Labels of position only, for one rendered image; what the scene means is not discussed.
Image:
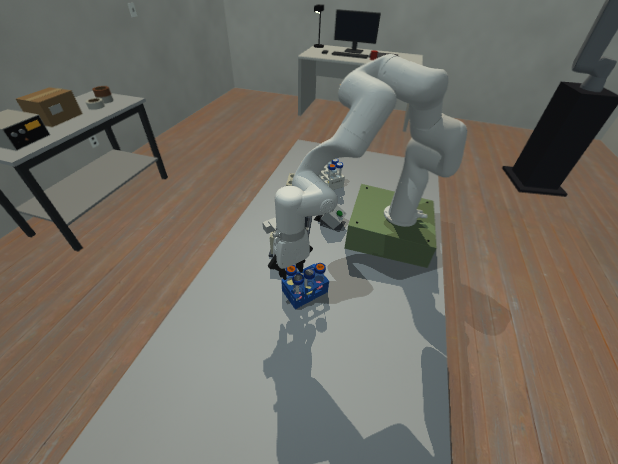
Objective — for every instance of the white tube rack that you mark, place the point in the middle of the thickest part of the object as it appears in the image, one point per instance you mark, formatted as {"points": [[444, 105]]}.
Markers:
{"points": [[335, 183]]}

